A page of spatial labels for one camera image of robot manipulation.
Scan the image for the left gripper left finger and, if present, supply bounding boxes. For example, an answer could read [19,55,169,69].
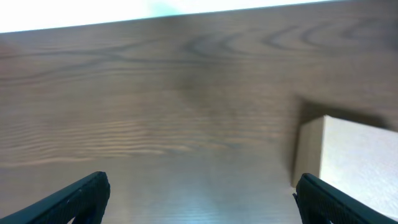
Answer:
[1,171,110,224]

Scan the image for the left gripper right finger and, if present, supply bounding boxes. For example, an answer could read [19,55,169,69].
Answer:
[293,173,397,224]

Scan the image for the cardboard box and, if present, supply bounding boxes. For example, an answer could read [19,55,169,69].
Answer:
[291,116,397,220]

